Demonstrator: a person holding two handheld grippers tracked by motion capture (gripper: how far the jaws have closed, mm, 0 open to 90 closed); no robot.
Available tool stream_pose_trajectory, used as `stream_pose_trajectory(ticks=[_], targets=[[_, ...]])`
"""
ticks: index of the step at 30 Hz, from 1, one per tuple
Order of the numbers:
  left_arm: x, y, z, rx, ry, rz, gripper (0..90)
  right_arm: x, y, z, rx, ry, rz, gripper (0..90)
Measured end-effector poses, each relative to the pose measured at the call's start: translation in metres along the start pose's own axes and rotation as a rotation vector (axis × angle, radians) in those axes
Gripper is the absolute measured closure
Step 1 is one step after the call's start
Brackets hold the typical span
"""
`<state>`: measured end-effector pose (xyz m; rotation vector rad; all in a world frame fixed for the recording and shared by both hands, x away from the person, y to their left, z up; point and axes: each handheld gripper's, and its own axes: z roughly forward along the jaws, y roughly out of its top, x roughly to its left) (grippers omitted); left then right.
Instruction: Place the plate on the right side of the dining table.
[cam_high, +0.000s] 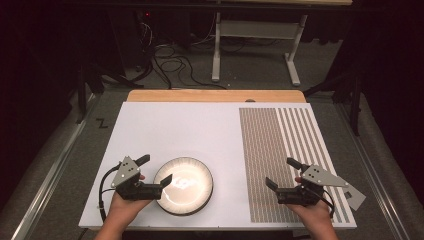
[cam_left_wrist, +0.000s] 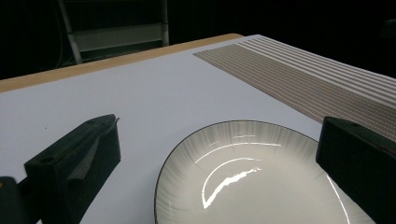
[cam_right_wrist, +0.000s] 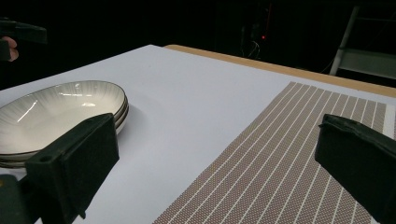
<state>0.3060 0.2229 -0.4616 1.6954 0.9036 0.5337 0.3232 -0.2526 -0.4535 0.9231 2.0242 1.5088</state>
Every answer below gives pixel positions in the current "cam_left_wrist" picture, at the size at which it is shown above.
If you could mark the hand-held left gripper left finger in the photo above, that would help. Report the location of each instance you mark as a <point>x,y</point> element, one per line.
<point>77,165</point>

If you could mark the white ribbed plate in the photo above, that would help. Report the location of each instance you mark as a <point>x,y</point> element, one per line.
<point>249,177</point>

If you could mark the metal stand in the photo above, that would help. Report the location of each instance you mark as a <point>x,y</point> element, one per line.
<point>118,34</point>

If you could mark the white table sheet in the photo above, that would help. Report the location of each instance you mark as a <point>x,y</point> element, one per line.
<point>140,99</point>

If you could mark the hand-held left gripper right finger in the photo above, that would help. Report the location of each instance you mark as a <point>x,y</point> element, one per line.
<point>358,161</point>

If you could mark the striped brown placemat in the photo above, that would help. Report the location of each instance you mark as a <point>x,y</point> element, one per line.
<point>311,81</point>

